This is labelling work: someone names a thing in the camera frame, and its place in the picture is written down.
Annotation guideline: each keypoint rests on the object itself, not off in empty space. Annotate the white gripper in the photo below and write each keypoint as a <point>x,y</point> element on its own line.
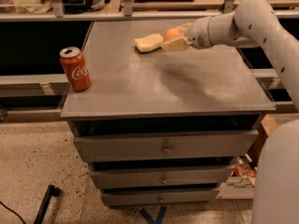
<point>198,34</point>

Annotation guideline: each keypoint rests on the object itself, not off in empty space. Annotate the orange fruit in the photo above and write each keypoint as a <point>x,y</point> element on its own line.
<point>171,33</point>

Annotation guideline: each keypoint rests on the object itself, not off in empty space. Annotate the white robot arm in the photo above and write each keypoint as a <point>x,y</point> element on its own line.
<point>254,23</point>

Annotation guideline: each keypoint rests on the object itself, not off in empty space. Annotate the yellow sponge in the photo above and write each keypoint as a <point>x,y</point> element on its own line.
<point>148,43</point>

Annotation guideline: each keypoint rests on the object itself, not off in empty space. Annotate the grey drawer cabinet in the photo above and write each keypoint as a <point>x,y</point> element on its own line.
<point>133,93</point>

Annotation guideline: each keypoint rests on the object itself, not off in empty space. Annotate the red Coca-Cola can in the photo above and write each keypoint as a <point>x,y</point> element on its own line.
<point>75,69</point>

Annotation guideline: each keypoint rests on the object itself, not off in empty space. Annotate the white stick with black tip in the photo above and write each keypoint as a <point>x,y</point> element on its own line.
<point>250,161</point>

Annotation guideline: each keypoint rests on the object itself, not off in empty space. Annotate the middle grey drawer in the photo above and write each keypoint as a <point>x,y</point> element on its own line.
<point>160,177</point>

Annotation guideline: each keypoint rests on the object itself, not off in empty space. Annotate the grey drawer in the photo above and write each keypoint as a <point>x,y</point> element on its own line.
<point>160,177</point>
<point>163,146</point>
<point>158,197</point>

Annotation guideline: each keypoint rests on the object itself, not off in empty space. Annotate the top grey drawer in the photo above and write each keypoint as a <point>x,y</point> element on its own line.
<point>163,146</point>

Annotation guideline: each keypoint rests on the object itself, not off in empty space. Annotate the red snack packet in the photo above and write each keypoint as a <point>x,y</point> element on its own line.
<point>243,169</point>

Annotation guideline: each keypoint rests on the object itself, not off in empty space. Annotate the cardboard box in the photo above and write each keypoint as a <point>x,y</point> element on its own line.
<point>241,182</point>

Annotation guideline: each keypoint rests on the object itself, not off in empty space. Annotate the bottom grey drawer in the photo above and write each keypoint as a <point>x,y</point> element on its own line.
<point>158,197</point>

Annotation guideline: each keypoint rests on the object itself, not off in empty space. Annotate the black tool on floor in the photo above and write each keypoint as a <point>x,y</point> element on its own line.
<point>51,191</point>

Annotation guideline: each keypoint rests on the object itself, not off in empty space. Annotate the metal railing frame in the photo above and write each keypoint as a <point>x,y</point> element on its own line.
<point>53,10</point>

